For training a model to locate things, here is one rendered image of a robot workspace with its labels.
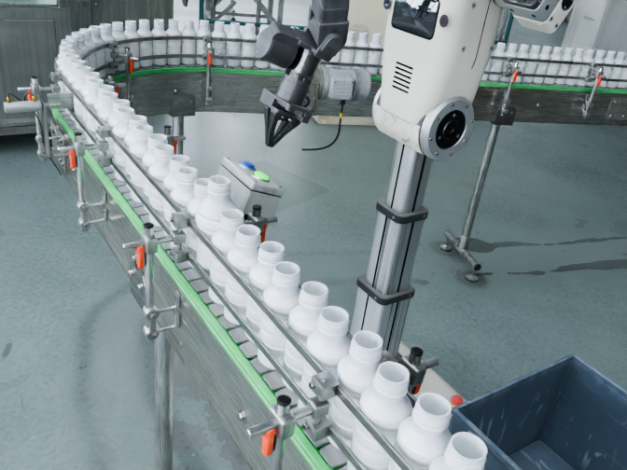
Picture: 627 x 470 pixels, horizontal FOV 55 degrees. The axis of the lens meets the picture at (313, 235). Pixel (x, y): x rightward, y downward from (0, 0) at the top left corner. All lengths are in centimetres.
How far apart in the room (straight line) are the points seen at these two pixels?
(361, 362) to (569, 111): 261
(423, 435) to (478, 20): 96
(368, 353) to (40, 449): 162
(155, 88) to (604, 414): 188
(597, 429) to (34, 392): 183
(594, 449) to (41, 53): 361
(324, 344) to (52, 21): 350
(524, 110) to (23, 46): 283
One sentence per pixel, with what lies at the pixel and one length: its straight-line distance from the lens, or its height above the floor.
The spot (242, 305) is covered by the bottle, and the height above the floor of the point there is 104.
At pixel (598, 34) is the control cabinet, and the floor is 83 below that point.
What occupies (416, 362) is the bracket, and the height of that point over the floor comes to 110.
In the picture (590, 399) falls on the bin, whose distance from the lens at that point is 124.
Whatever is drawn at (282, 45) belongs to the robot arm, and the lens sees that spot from 116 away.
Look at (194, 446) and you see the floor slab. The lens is 216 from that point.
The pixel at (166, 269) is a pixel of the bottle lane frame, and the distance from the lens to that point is 116.
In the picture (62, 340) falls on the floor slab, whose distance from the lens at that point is 261.
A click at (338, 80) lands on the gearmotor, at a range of 245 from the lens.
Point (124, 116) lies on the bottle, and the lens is 142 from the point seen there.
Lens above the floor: 161
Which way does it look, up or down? 29 degrees down
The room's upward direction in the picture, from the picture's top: 8 degrees clockwise
